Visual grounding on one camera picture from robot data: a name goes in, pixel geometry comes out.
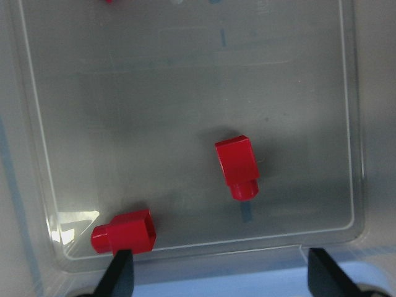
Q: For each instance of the blue plastic tray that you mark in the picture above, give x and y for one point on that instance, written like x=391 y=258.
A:
x=285 y=282

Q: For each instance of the clear plastic storage box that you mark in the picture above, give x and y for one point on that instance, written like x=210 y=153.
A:
x=110 y=108

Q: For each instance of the red block picked up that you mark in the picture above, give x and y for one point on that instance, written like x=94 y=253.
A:
x=239 y=167

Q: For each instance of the red block near latch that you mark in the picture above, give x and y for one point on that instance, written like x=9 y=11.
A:
x=132 y=231

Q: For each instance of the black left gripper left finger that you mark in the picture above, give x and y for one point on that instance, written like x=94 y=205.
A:
x=118 y=279

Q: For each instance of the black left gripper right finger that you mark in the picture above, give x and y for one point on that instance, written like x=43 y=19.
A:
x=326 y=278

